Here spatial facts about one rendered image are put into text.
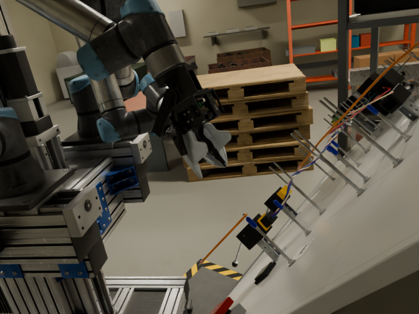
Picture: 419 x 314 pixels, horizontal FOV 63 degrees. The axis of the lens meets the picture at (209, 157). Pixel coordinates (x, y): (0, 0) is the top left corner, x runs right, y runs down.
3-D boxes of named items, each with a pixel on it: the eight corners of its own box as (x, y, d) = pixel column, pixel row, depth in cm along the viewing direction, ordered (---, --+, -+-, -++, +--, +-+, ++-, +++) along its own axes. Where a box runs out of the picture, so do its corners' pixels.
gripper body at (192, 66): (205, 124, 62) (176, 63, 61) (175, 139, 67) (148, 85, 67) (227, 114, 68) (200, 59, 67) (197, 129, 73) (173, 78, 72)
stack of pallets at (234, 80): (299, 139, 423) (296, 61, 387) (315, 171, 338) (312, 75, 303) (194, 151, 439) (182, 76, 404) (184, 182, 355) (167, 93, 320)
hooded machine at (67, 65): (94, 93, 1003) (82, 48, 955) (85, 98, 952) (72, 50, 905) (75, 96, 1015) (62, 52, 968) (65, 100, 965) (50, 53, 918)
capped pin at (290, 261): (289, 265, 53) (240, 215, 56) (296, 258, 53) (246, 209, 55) (288, 268, 52) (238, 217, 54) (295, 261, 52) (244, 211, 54)
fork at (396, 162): (402, 162, 46) (322, 95, 49) (392, 170, 48) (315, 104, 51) (404, 156, 48) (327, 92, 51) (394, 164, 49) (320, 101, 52)
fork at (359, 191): (364, 192, 51) (293, 129, 54) (356, 199, 52) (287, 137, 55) (367, 186, 52) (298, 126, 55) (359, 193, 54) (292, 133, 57)
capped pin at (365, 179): (367, 181, 56) (327, 146, 58) (362, 184, 57) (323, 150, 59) (372, 176, 56) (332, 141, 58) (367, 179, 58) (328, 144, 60)
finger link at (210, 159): (209, 171, 82) (187, 146, 86) (218, 176, 87) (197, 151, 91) (218, 162, 81) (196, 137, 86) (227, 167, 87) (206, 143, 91)
